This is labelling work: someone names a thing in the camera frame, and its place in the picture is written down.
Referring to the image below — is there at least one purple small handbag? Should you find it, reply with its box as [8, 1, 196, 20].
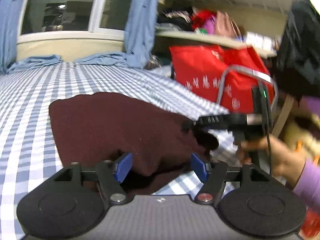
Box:
[202, 16, 216, 35]

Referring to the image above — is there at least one blue star curtain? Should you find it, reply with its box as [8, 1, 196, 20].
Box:
[73, 0, 164, 69]
[1, 0, 62, 75]

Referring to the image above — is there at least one dark maroon garment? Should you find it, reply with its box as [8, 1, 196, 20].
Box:
[49, 92, 219, 195]

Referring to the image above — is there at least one red clothing on shelf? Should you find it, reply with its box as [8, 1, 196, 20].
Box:
[190, 9, 216, 30]

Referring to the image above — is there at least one left blue star curtain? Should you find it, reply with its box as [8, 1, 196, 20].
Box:
[1, 0, 62, 75]

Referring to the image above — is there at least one red fabric tote bag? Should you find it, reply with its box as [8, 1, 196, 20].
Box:
[169, 45, 270, 113]

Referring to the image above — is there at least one black cable with green light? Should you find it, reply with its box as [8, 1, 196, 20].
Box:
[257, 82, 274, 176]

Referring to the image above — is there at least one person's right hand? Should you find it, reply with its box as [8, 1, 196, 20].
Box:
[234, 135, 306, 188]

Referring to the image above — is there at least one right blue star curtain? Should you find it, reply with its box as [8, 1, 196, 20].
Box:
[73, 0, 164, 69]

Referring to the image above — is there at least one purple sleeved right forearm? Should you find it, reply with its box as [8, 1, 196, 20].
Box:
[293, 160, 320, 214]

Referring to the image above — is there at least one white wall shelf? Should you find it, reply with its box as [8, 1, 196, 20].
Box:
[156, 31, 277, 58]

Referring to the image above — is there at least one blue white checked bedsheet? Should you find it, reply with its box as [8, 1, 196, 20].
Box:
[1, 62, 226, 239]

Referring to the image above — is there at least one chrome metal bed rail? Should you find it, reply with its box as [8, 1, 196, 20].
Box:
[216, 64, 279, 112]

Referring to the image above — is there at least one dark clothes pile on shelf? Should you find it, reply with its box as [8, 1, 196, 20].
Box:
[157, 8, 193, 31]

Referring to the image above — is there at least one pink leather handbag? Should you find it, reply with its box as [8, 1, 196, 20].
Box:
[214, 11, 241, 38]

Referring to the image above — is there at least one white framed window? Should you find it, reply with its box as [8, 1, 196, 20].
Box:
[18, 0, 131, 44]

